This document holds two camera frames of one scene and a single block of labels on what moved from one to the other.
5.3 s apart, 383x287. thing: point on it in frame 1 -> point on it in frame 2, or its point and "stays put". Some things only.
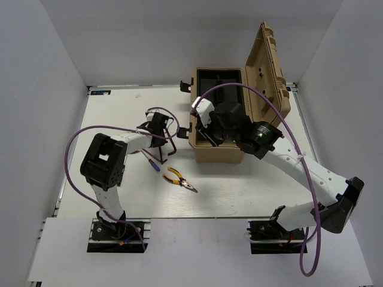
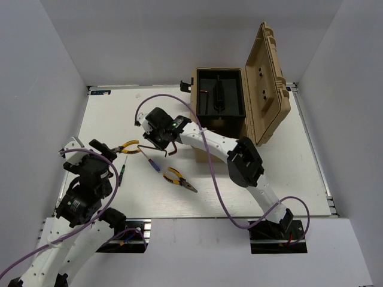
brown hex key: (162, 162) -> (175, 152)
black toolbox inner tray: (208, 79) stays put
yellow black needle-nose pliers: (182, 182) stays put
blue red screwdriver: (154, 165) stays put
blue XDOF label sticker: (100, 92) stays put
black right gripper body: (215, 133) -> (156, 137)
